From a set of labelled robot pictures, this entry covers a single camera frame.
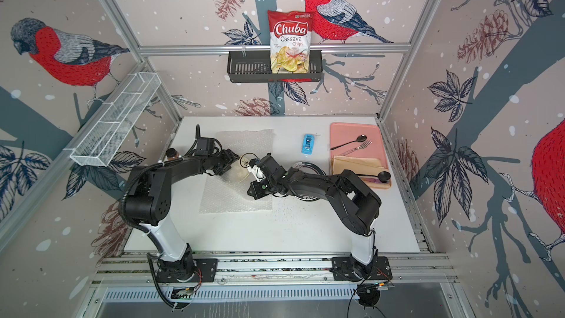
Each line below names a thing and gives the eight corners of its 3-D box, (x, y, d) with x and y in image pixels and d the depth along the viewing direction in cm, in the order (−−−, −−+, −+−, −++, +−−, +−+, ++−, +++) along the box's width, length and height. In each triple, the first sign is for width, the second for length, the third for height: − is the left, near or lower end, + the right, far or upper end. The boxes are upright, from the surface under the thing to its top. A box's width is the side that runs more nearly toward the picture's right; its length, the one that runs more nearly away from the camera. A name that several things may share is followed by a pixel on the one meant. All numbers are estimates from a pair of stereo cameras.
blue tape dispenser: (301, 154, 107) (301, 150, 104) (300, 138, 114) (300, 134, 111) (315, 154, 107) (315, 150, 104) (313, 138, 113) (314, 134, 111)
